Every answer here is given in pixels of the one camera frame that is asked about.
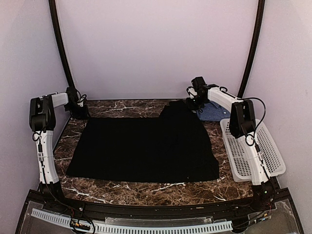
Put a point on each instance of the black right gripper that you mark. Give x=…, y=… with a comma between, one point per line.
x=191, y=107

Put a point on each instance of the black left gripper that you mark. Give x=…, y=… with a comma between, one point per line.
x=84, y=115

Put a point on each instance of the blue checkered shirt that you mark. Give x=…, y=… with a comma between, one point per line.
x=212, y=112

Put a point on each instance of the black garment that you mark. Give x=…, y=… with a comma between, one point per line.
x=171, y=148

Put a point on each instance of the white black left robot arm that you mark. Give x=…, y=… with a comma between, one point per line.
x=42, y=121

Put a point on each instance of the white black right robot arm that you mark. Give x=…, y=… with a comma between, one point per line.
x=242, y=126

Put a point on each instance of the white plastic laundry basket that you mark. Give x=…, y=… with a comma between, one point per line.
x=237, y=156

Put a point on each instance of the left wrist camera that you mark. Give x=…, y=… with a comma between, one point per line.
x=82, y=100

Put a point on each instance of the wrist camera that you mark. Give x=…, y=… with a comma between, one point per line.
x=82, y=100
x=191, y=92

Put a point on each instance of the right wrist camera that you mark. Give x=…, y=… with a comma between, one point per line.
x=191, y=92

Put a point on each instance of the black left corner post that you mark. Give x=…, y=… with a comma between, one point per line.
x=60, y=44

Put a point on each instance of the black corner post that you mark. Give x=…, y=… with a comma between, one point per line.
x=253, y=47
x=60, y=44

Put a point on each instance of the black front table rail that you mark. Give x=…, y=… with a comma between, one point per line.
x=234, y=209

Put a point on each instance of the white slotted cable duct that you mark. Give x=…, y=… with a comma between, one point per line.
x=135, y=226

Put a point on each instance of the black right corner post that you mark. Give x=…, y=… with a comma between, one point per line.
x=253, y=47

